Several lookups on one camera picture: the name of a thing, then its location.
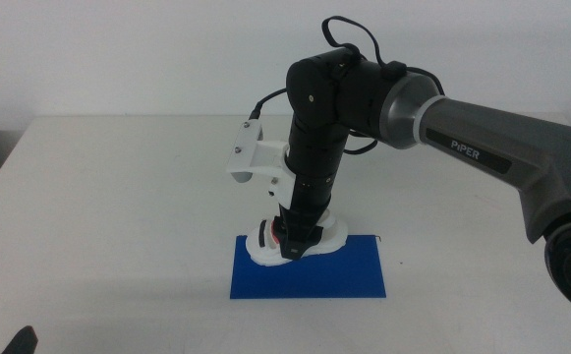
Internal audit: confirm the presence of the white plastic object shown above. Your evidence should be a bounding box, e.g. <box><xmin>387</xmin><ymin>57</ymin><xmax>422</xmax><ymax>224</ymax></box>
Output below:
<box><xmin>245</xmin><ymin>207</ymin><xmax>350</xmax><ymax>267</ymax></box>

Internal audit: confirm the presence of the blue rectangular mat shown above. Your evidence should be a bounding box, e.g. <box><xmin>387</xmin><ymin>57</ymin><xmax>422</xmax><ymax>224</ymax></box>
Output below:
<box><xmin>229</xmin><ymin>234</ymin><xmax>387</xmax><ymax>300</ymax></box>

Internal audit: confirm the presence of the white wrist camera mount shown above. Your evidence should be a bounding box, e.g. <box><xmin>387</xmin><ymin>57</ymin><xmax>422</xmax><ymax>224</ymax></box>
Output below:
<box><xmin>225</xmin><ymin>119</ymin><xmax>297</xmax><ymax>205</ymax></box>

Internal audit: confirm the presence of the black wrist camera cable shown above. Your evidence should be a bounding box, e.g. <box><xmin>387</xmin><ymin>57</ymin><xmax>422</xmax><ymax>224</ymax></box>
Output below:
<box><xmin>248</xmin><ymin>15</ymin><xmax>446</xmax><ymax>156</ymax></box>

